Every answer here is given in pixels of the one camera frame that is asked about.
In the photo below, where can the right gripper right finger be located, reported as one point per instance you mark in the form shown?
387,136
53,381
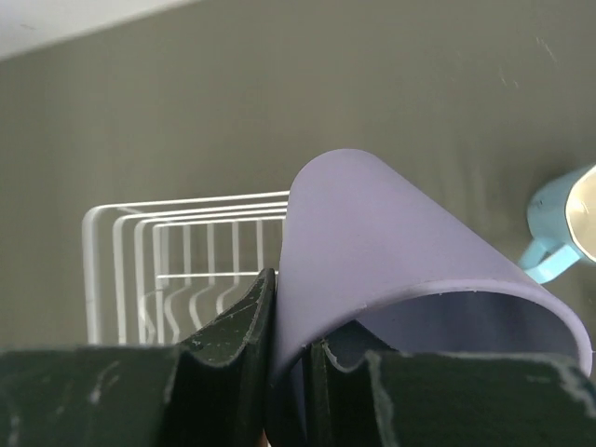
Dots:
360,392

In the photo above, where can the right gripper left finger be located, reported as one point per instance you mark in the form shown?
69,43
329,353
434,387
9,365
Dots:
207,390

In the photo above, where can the purple cup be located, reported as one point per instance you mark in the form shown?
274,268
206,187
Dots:
361,243

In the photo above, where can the light blue mug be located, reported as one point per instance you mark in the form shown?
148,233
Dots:
561,220

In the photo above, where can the white wire dish rack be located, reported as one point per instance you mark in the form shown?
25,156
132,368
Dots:
155,271

